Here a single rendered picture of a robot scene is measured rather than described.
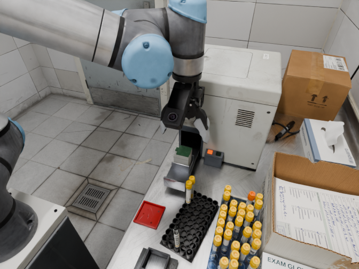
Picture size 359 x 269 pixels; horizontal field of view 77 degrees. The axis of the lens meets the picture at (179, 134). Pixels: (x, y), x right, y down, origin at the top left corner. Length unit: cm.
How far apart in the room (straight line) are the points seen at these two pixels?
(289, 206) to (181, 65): 45
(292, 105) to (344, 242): 59
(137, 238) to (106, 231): 105
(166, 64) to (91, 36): 10
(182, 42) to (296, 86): 65
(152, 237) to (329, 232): 43
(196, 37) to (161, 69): 17
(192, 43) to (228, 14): 144
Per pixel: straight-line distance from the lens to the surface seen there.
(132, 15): 46
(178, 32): 48
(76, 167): 212
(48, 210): 74
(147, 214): 67
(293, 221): 65
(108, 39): 34
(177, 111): 52
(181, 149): 68
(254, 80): 65
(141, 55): 33
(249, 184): 76
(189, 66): 51
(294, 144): 95
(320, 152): 87
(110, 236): 167
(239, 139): 72
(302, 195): 71
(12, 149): 68
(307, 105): 108
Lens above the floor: 146
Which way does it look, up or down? 41 degrees down
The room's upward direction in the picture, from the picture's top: straight up
